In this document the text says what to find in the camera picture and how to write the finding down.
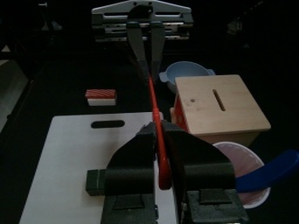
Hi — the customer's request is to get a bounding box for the light blue bowl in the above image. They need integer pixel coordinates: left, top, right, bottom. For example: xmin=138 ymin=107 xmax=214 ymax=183
xmin=158 ymin=60 xmax=217 ymax=95

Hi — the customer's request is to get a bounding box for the white cutting board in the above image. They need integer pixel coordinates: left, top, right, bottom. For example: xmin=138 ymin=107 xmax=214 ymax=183
xmin=18 ymin=111 xmax=181 ymax=224

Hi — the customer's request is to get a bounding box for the red toy knife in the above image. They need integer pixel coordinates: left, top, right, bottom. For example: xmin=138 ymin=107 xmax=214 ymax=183
xmin=147 ymin=73 xmax=174 ymax=191

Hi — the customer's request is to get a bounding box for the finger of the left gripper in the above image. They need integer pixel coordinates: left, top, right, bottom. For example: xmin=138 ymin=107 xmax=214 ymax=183
xmin=126 ymin=21 xmax=153 ymax=79
xmin=149 ymin=20 xmax=167 ymax=81

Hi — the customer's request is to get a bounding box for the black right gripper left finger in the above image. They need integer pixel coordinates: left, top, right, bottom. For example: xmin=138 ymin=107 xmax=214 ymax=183
xmin=99 ymin=122 xmax=159 ymax=224

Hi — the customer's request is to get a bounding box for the wooden box with slot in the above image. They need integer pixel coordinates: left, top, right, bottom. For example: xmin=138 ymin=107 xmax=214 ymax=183
xmin=170 ymin=73 xmax=273 ymax=147

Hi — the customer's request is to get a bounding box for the dark green sushi roll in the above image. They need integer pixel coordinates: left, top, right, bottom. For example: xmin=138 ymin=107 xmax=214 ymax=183
xmin=86 ymin=168 xmax=109 ymax=197

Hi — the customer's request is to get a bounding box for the red and white toy sushi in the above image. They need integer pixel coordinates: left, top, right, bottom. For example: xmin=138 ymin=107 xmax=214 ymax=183
xmin=85 ymin=88 xmax=118 ymax=107

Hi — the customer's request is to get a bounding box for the blue plastic utensil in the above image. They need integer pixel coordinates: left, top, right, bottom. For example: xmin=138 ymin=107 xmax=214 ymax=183
xmin=233 ymin=149 xmax=299 ymax=193

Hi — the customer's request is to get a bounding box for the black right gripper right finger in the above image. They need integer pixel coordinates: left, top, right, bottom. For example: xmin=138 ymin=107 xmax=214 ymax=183
xmin=161 ymin=119 xmax=250 ymax=224

